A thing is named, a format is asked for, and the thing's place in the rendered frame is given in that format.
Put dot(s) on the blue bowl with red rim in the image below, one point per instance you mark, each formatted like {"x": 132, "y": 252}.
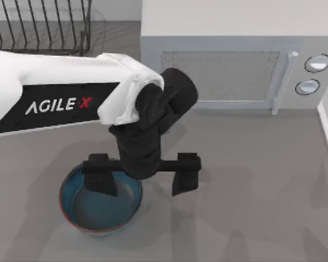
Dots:
{"x": 98, "y": 213}

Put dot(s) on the microwave door with mesh window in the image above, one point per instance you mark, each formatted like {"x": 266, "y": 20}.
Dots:
{"x": 235, "y": 79}

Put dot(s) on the small round microwave knob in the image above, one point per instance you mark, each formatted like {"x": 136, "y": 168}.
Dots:
{"x": 307, "y": 86}

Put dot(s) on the pale grey microwave oven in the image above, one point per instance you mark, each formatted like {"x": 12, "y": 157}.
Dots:
{"x": 235, "y": 24}

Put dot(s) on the large round microwave knob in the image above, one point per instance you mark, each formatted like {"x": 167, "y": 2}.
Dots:
{"x": 317, "y": 62}

